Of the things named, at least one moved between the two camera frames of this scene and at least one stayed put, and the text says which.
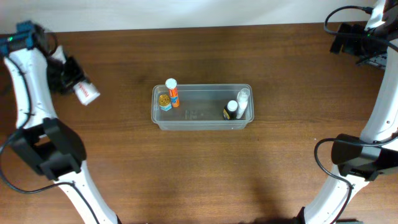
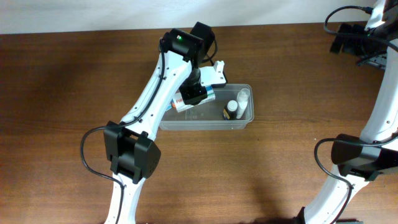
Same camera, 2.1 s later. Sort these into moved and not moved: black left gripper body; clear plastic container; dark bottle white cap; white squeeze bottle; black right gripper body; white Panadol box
Moved: white Panadol box; black left gripper body
Not moved: black right gripper body; white squeeze bottle; clear plastic container; dark bottle white cap
